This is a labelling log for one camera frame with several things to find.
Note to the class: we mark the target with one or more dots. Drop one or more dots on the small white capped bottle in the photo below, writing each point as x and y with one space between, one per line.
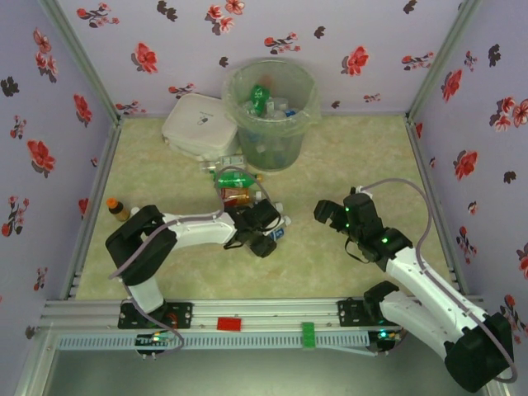
135 211

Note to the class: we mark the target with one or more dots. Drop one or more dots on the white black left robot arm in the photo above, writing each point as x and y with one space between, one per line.
194 231

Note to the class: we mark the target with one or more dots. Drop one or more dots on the green rectangular block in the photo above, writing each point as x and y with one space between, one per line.
308 335

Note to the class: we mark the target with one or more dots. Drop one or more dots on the aluminium side frame rail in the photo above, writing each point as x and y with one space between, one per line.
414 140
109 148

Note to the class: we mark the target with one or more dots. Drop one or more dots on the clear plastic bin liner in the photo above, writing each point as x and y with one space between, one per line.
233 109

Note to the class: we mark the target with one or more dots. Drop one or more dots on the grey translucent plastic bin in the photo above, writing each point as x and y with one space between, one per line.
270 152

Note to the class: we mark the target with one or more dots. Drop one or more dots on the aluminium mounting rail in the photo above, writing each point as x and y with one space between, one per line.
268 309

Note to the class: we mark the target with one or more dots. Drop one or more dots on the red label bottle white cap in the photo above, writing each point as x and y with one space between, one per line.
235 194

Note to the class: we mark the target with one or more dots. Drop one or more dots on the clear bottle white green label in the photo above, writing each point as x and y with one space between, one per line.
233 161

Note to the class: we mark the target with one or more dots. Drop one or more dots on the brown bottle orange cap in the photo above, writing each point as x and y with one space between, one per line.
117 210

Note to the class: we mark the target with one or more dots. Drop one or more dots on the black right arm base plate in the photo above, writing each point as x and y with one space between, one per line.
350 311

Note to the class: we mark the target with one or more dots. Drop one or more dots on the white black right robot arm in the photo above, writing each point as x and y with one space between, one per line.
433 297

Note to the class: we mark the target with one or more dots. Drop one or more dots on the green bottle orange cap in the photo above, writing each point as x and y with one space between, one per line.
260 97
235 179

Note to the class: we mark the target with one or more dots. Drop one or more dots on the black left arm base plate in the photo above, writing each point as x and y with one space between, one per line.
181 313

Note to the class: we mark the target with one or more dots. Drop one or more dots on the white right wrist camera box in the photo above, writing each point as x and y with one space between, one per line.
362 190

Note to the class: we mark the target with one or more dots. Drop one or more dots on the aluminium frame post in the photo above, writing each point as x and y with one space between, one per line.
86 62
439 62

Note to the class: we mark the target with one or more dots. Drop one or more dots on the red rectangular tag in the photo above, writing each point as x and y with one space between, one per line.
229 323

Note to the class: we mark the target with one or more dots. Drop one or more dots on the grey metal panel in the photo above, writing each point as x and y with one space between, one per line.
264 371

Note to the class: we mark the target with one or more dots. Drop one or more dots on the white square lidded container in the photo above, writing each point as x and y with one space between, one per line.
198 123

